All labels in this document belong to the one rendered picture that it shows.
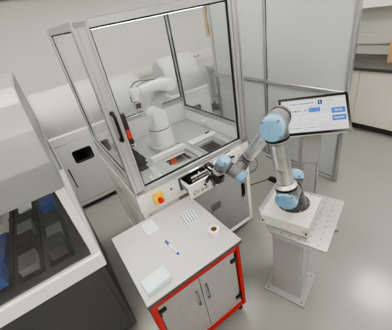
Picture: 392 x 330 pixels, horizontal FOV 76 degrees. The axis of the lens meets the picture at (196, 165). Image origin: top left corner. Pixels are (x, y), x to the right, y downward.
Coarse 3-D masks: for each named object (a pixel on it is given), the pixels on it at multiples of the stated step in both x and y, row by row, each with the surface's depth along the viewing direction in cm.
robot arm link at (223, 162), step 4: (220, 156) 145; (224, 156) 145; (228, 156) 146; (216, 160) 148; (220, 160) 144; (224, 160) 144; (228, 160) 144; (216, 164) 148; (220, 164) 145; (224, 164) 143; (228, 164) 144; (216, 168) 150; (220, 168) 147; (224, 168) 146; (220, 172) 151
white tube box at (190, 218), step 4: (184, 212) 171; (188, 212) 170; (192, 212) 171; (184, 216) 168; (188, 216) 168; (192, 216) 167; (196, 216) 166; (184, 220) 166; (188, 220) 164; (192, 220) 163; (196, 220) 163; (188, 224) 161; (192, 224) 162; (196, 224) 164; (188, 228) 163
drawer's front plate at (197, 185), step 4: (200, 180) 177; (204, 180) 178; (192, 184) 174; (196, 184) 175; (200, 184) 177; (188, 188) 173; (192, 188) 174; (196, 188) 176; (200, 188) 179; (204, 188) 181; (208, 188) 183; (192, 192) 176; (196, 192) 178; (200, 192) 180; (192, 196) 177; (196, 196) 179
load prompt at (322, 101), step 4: (304, 100) 202; (308, 100) 201; (312, 100) 200; (316, 100) 200; (320, 100) 199; (324, 100) 198; (288, 104) 204; (292, 104) 203; (296, 104) 202; (300, 104) 202; (304, 104) 201; (308, 104) 201; (312, 104) 200; (316, 104) 199; (320, 104) 199; (324, 104) 198; (288, 108) 203
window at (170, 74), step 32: (96, 32) 124; (128, 32) 132; (160, 32) 141; (192, 32) 151; (224, 32) 163; (128, 64) 137; (160, 64) 147; (192, 64) 159; (224, 64) 172; (128, 96) 144; (160, 96) 154; (192, 96) 167; (224, 96) 182; (128, 128) 150; (160, 128) 162; (192, 128) 176; (224, 128) 193; (160, 160) 171; (192, 160) 187
